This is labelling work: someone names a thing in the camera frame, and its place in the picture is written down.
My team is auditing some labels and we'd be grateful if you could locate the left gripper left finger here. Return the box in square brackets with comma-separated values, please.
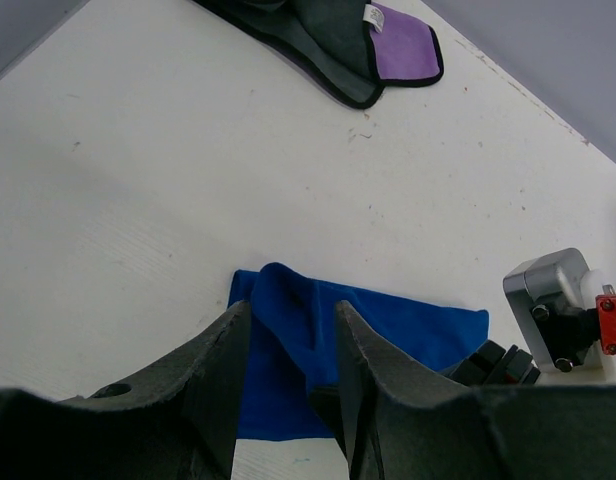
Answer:
[0, 301, 251, 479]

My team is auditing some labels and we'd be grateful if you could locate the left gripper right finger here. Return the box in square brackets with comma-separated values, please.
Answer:
[335, 301, 616, 479]

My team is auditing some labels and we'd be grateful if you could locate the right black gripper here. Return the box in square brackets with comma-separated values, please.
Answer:
[439, 340, 540, 387]

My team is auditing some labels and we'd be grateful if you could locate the blue towel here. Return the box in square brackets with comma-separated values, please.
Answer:
[228, 263, 489, 441]

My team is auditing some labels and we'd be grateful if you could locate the purple and grey towel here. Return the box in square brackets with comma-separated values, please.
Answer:
[197, 0, 444, 110]

